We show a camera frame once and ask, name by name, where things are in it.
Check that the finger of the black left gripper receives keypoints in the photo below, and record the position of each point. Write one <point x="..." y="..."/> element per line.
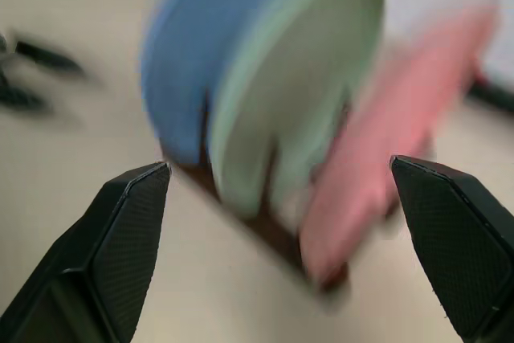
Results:
<point x="24" y="100"/>
<point x="48" y="58"/>

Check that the pink red plate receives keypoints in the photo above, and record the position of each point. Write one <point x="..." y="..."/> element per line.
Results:
<point x="381" y="150"/>

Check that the brown wooden dish rack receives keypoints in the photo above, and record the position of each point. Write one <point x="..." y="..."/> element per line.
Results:
<point x="277" y="234"/>

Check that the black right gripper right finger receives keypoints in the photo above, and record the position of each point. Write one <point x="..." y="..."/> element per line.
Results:
<point x="458" y="246"/>

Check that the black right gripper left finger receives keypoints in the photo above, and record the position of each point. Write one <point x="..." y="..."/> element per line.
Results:
<point x="100" y="262"/>

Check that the green plate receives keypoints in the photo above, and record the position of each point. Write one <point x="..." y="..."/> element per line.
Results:
<point x="289" y="90"/>

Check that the black button box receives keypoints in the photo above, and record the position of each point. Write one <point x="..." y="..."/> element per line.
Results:
<point x="496" y="96"/>

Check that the blue plate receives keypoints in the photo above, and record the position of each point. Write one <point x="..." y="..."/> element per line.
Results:
<point x="192" y="50"/>

